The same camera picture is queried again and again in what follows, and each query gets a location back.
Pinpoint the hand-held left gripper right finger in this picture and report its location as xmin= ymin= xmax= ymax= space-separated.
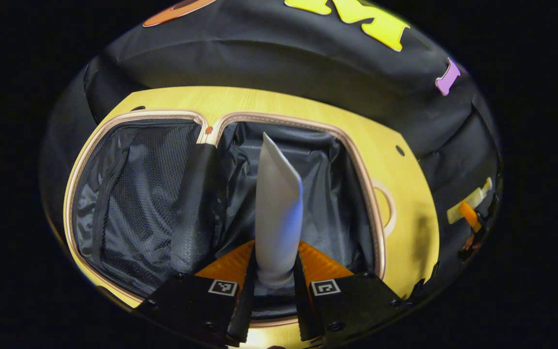
xmin=294 ymin=240 xmax=406 ymax=348

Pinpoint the small pink suitcase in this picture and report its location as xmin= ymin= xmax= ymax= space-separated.
xmin=63 ymin=110 xmax=398 ymax=328

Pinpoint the black backdrop cloth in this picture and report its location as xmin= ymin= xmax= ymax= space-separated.
xmin=39 ymin=0 xmax=503 ymax=311

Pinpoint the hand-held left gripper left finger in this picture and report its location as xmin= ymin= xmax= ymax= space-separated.
xmin=138 ymin=240 xmax=257 ymax=348

